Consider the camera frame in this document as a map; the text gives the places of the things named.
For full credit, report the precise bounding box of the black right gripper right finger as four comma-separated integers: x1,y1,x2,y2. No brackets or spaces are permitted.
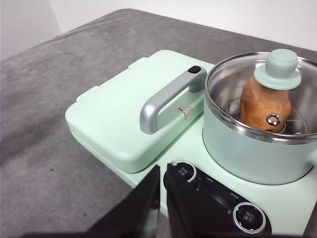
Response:
164,162,244,233

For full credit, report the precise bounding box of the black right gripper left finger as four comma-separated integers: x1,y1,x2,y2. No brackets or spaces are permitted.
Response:
88,165,161,233

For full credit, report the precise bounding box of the silver control knob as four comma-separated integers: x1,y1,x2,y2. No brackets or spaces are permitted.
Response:
170,160,197,183
232,201,267,235

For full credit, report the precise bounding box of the brown potato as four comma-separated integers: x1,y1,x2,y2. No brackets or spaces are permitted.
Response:
240,75,292,133

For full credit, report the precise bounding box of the green pot with handle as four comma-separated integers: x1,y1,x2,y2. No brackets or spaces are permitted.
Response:
202,52,317,187

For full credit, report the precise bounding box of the green breakfast machine base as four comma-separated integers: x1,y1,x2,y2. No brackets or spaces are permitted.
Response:
125,61,317,235

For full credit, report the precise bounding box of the glass lid with green knob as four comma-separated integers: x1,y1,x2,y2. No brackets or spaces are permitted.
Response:
205,49,317,145

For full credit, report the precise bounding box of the steel steamer rack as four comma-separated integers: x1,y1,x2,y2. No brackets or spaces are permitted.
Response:
226,96,308,136

